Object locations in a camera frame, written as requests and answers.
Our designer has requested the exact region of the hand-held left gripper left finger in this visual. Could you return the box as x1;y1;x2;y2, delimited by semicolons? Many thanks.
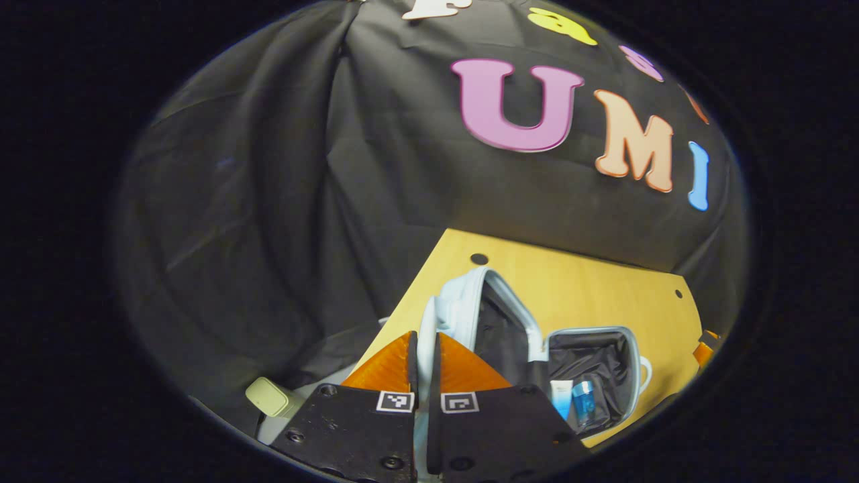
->
268;330;420;483

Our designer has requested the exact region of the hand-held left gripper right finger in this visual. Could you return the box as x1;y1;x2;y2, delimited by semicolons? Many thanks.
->
425;332;591;483

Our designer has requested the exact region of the light blue suitcase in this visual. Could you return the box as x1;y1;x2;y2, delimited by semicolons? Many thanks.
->
413;266;653;483

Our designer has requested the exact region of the blue transparent bottle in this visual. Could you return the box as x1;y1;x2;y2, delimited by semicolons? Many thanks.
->
572;380;597;430

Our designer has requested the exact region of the silver white squeeze tube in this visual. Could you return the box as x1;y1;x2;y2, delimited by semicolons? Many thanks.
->
550;380;574;421

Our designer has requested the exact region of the pale green rounded box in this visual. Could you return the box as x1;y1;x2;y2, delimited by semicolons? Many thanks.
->
245;377;304;418

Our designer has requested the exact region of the black backdrop cloth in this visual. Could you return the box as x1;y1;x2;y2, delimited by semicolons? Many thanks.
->
114;0;749;430

